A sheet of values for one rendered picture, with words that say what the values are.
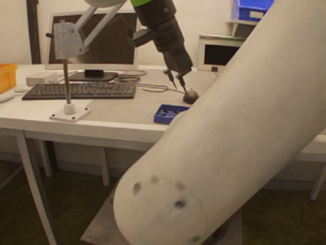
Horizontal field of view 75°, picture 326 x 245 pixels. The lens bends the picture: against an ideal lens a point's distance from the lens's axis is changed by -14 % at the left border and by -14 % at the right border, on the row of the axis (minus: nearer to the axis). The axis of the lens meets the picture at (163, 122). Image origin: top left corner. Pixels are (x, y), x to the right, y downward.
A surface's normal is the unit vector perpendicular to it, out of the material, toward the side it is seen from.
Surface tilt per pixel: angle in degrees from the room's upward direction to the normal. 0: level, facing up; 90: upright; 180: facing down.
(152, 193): 71
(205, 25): 90
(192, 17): 90
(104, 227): 0
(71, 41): 90
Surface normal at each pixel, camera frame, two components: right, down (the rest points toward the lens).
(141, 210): -0.61, 0.00
